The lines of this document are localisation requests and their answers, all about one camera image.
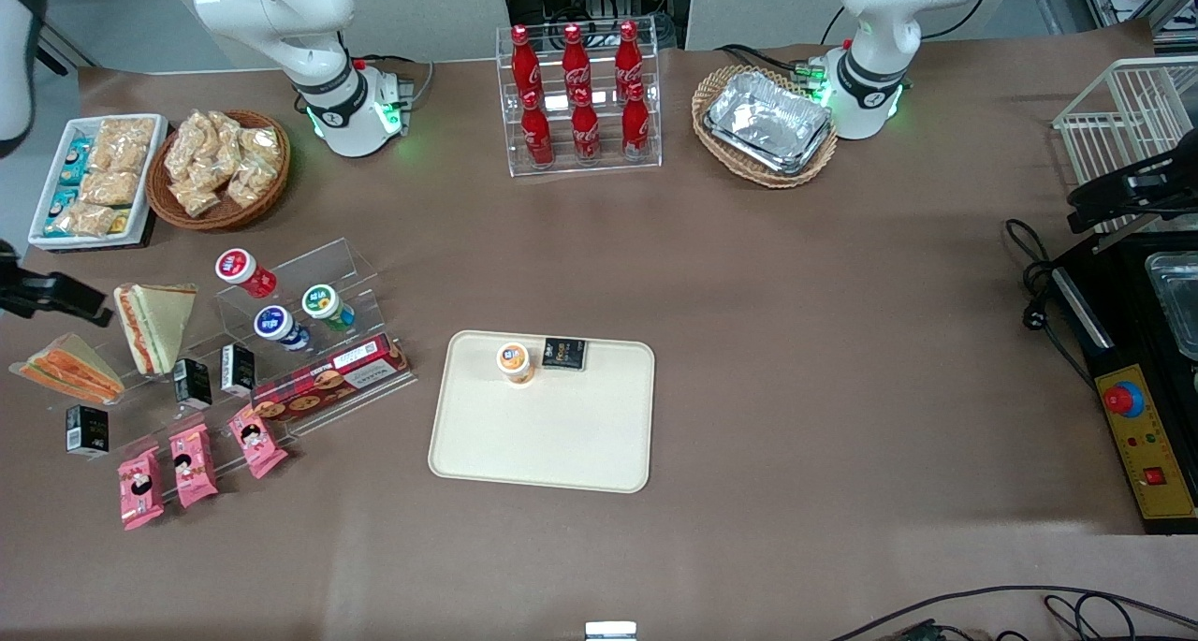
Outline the red cap yogurt bottle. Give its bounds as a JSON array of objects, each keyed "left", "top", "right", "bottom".
[{"left": 214, "top": 248, "right": 279, "bottom": 299}]

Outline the clear acrylic tiered stand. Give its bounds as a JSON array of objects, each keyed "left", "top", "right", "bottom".
[{"left": 9, "top": 238, "right": 418, "bottom": 506}]

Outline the triangle sandwich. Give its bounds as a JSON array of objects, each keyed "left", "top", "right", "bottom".
[
  {"left": 17, "top": 332, "right": 126, "bottom": 405},
  {"left": 112, "top": 283, "right": 199, "bottom": 376}
]

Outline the looped black cable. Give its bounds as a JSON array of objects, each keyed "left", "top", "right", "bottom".
[{"left": 1043, "top": 592, "right": 1198, "bottom": 641}]

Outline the clear acrylic bottle rack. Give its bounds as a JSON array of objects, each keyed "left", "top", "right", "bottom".
[{"left": 495, "top": 23, "right": 664, "bottom": 178}]

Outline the clear bag of puffed snacks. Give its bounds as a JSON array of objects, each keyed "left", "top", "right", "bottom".
[
  {"left": 227, "top": 159, "right": 278, "bottom": 209},
  {"left": 206, "top": 111, "right": 246, "bottom": 180},
  {"left": 168, "top": 178, "right": 223, "bottom": 218},
  {"left": 166, "top": 112, "right": 212, "bottom": 184},
  {"left": 239, "top": 126, "right": 283, "bottom": 170}
]

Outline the blue cap yogurt bottle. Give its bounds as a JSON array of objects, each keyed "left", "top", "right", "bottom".
[{"left": 254, "top": 305, "right": 313, "bottom": 353}]

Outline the clear bag of crackers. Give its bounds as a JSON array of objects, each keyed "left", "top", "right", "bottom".
[
  {"left": 92, "top": 117, "right": 157, "bottom": 175},
  {"left": 51, "top": 201, "right": 119, "bottom": 239},
  {"left": 79, "top": 168, "right": 141, "bottom": 208}
]

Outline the black sealing machine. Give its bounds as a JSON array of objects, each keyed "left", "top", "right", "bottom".
[{"left": 1046, "top": 232, "right": 1198, "bottom": 535}]

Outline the stack of foil trays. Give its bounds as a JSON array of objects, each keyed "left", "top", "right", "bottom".
[{"left": 703, "top": 70, "right": 834, "bottom": 176}]

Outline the round wicker snack basket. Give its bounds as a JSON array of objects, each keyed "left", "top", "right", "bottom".
[{"left": 145, "top": 109, "right": 292, "bottom": 233}]

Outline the left arm base cable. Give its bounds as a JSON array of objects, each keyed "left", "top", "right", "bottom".
[{"left": 715, "top": 42, "right": 826, "bottom": 82}]

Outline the pink snack packet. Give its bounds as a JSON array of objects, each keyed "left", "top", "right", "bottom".
[
  {"left": 227, "top": 402, "right": 290, "bottom": 480},
  {"left": 116, "top": 445, "right": 166, "bottom": 532},
  {"left": 168, "top": 423, "right": 220, "bottom": 509}
]

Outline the black power cable with plug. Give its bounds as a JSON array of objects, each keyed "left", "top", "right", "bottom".
[{"left": 1004, "top": 218, "right": 1098, "bottom": 389}]

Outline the long black floor cable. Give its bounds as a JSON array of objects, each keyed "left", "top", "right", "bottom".
[{"left": 828, "top": 584, "right": 1198, "bottom": 641}]

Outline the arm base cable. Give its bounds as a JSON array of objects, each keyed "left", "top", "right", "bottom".
[
  {"left": 715, "top": 42, "right": 826, "bottom": 82},
  {"left": 350, "top": 52, "right": 437, "bottom": 135}
]

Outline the wicker basket with foil trays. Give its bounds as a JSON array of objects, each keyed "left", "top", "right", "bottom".
[{"left": 692, "top": 65, "right": 840, "bottom": 190}]

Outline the green cap yogurt bottle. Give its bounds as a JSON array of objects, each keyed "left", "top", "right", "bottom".
[{"left": 300, "top": 284, "right": 358, "bottom": 332}]

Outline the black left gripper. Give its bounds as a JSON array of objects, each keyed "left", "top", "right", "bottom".
[{"left": 1069, "top": 153, "right": 1198, "bottom": 234}]

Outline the red cola bottle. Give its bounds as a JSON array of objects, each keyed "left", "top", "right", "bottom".
[
  {"left": 615, "top": 21, "right": 645, "bottom": 99},
  {"left": 571, "top": 89, "right": 602, "bottom": 163},
  {"left": 562, "top": 23, "right": 592, "bottom": 104},
  {"left": 520, "top": 91, "right": 555, "bottom": 168},
  {"left": 621, "top": 82, "right": 651, "bottom": 160},
  {"left": 510, "top": 25, "right": 544, "bottom": 109}
]

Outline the red cookie box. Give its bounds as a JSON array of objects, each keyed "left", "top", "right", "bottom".
[{"left": 250, "top": 332, "right": 412, "bottom": 425}]

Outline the small black carton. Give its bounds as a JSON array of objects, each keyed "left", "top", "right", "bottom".
[
  {"left": 219, "top": 342, "right": 257, "bottom": 398},
  {"left": 172, "top": 357, "right": 214, "bottom": 411},
  {"left": 541, "top": 338, "right": 590, "bottom": 371},
  {"left": 65, "top": 404, "right": 110, "bottom": 459}
]

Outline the white wire basket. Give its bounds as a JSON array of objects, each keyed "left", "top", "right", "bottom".
[{"left": 1052, "top": 56, "right": 1198, "bottom": 241}]

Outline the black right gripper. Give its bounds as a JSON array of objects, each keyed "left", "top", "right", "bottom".
[{"left": 0, "top": 240, "right": 114, "bottom": 326}]

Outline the orange cap yogurt bottle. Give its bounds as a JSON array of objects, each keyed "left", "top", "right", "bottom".
[{"left": 495, "top": 342, "right": 537, "bottom": 388}]

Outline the cream plastic serving tray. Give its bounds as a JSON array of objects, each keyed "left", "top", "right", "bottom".
[{"left": 427, "top": 329, "right": 656, "bottom": 495}]

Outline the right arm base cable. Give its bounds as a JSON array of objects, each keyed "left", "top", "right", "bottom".
[{"left": 350, "top": 52, "right": 437, "bottom": 135}]

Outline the steel tray insert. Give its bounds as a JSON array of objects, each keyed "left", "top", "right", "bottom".
[{"left": 1144, "top": 252, "right": 1198, "bottom": 361}]

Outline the white rectangular snack tray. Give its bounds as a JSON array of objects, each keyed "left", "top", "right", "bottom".
[{"left": 27, "top": 114, "right": 170, "bottom": 251}]

